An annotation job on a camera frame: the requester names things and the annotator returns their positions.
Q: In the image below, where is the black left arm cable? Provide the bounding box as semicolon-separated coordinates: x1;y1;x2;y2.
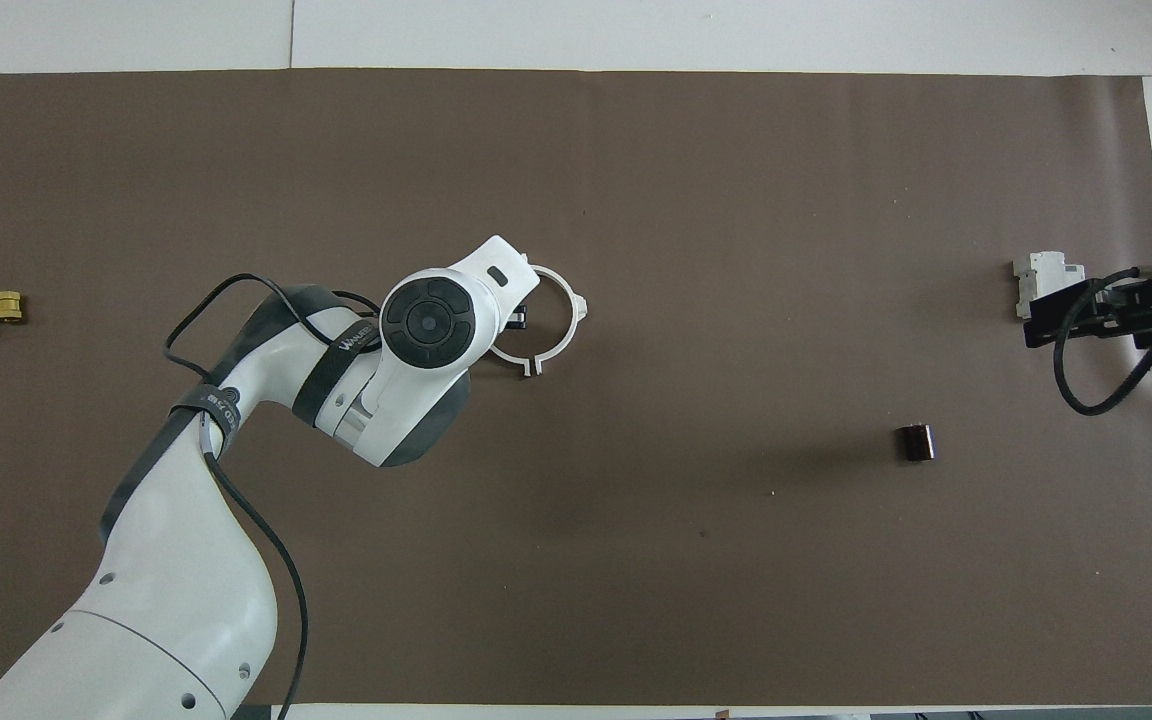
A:
163;272;384;720

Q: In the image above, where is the black printed velcro strap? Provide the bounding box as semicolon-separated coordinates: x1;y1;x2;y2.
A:
291;318;384;427

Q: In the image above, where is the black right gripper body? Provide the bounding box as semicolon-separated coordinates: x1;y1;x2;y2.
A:
1024;278;1152;350

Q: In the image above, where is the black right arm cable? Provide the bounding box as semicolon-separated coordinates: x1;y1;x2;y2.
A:
1052;262;1152;417

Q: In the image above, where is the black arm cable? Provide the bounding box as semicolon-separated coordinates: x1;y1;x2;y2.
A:
1052;262;1152;417
163;272;384;720

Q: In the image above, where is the black velcro strap with label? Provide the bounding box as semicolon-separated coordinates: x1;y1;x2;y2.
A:
169;383;243;441

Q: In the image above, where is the brown table mat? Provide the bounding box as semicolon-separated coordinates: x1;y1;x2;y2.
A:
0;68;1152;706

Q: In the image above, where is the white half pipe clamp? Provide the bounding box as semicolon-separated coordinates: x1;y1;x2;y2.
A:
489;336;539;378
526;264;590;379

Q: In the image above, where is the white circuit breaker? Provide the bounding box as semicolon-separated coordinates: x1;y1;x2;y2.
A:
1012;252;1087;321

